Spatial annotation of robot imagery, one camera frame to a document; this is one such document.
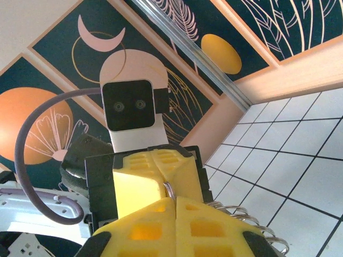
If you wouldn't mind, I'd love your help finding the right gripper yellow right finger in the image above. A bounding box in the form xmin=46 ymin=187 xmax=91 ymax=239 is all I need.
xmin=175 ymin=196 xmax=277 ymax=257

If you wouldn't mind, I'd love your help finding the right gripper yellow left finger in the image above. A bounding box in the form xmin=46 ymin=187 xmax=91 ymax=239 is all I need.
xmin=73 ymin=197 xmax=177 ymax=257

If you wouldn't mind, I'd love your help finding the silver keyring with spring coil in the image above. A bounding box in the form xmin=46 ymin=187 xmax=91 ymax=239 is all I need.
xmin=162 ymin=180 xmax=290 ymax=256

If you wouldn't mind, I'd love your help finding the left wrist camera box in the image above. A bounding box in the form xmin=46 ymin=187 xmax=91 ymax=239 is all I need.
xmin=101 ymin=79 xmax=172 ymax=155

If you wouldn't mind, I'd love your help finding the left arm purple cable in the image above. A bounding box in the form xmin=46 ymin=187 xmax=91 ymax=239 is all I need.
xmin=14 ymin=88 xmax=104 ymax=225

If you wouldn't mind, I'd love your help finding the aluminium corner post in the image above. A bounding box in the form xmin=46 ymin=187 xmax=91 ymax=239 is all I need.
xmin=125 ymin=0 xmax=254 ymax=112

